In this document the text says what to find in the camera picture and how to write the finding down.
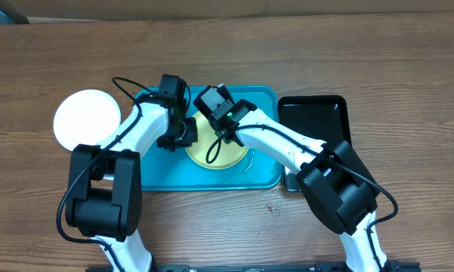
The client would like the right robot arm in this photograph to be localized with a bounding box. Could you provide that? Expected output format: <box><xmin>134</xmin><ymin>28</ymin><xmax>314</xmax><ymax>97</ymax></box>
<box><xmin>193</xmin><ymin>85</ymin><xmax>388</xmax><ymax>271</ymax></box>

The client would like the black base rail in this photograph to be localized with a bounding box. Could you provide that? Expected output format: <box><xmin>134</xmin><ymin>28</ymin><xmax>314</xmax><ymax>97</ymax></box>
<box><xmin>85</xmin><ymin>261</ymin><xmax>422</xmax><ymax>272</ymax></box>

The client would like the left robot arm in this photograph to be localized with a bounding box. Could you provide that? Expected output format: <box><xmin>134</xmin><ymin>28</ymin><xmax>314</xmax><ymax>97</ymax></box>
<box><xmin>56</xmin><ymin>74</ymin><xmax>197</xmax><ymax>271</ymax></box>

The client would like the dark object top left corner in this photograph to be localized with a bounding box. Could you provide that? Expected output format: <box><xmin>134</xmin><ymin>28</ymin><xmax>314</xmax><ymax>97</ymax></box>
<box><xmin>0</xmin><ymin>0</ymin><xmax>29</xmax><ymax>24</ymax></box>

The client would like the teal plastic tray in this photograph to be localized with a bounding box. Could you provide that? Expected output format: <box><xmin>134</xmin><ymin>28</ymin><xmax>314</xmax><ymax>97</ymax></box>
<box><xmin>141</xmin><ymin>85</ymin><xmax>283</xmax><ymax>191</ymax></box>

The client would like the white plate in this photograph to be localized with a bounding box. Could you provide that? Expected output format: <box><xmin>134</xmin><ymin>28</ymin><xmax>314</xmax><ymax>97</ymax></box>
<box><xmin>53</xmin><ymin>89</ymin><xmax>121</xmax><ymax>151</ymax></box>

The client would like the black water tray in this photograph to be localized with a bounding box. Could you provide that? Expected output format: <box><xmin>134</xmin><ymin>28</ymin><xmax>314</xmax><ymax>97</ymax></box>
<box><xmin>277</xmin><ymin>94</ymin><xmax>353</xmax><ymax>193</ymax></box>

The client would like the yellow-green plate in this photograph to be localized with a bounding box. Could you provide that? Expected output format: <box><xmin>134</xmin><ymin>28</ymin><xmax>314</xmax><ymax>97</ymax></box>
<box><xmin>186</xmin><ymin>112</ymin><xmax>249</xmax><ymax>169</ymax></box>

